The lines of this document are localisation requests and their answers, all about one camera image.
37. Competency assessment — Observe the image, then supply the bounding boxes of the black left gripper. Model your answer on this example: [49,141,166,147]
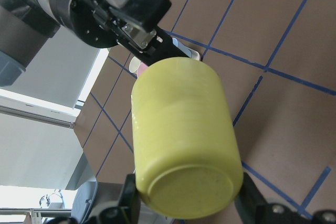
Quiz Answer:
[49,0,172,49]

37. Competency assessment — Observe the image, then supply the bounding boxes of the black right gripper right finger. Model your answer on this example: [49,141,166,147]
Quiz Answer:
[234,172,267,223]

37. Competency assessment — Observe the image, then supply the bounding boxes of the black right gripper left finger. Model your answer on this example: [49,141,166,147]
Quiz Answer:
[117,174,141,223]

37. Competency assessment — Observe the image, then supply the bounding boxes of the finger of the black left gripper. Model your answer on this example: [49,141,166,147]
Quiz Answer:
[125,26,187,66]

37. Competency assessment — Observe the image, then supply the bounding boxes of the yellow-green plastic cup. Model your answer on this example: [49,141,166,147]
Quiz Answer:
[131,57,243,219]

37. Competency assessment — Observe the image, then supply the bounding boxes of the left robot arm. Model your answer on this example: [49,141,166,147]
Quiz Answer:
[1,0,187,87]

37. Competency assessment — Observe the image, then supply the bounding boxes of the blue plastic cup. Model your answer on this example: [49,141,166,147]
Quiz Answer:
[172,38,192,58]

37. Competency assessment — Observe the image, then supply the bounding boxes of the pink plastic cup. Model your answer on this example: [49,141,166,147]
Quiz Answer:
[136,62,148,77]

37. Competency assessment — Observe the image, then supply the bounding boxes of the white plastic cup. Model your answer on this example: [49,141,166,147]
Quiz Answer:
[129,57,141,73]

